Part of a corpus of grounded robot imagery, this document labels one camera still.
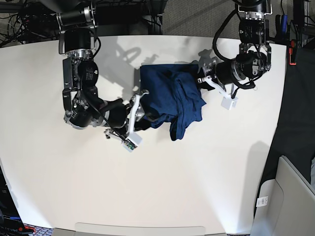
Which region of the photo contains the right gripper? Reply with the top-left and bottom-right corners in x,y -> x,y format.
104,89 -> 158,140

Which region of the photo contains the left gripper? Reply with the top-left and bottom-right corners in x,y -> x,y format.
196,57 -> 244,98

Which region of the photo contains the blue long-sleeve shirt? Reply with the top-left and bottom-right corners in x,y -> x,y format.
140,64 -> 206,141

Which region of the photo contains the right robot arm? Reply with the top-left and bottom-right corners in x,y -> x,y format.
42,0 -> 149,146

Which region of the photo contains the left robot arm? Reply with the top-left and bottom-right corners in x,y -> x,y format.
196,0 -> 272,99

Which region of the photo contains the red clamp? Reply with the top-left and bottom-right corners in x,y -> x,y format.
289,39 -> 298,65

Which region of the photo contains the white barcode tag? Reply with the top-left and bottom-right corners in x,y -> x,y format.
256,196 -> 268,207

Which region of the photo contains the grey plastic bin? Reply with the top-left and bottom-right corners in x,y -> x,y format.
250,156 -> 315,236

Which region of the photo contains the black box with label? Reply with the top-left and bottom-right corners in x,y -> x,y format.
0,171 -> 24,236

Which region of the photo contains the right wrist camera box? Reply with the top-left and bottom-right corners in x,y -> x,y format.
122,133 -> 142,152

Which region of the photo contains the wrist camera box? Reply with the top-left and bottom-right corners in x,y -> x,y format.
221,97 -> 238,110
122,133 -> 142,152

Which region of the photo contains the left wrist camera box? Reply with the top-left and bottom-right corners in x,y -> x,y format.
221,97 -> 238,110

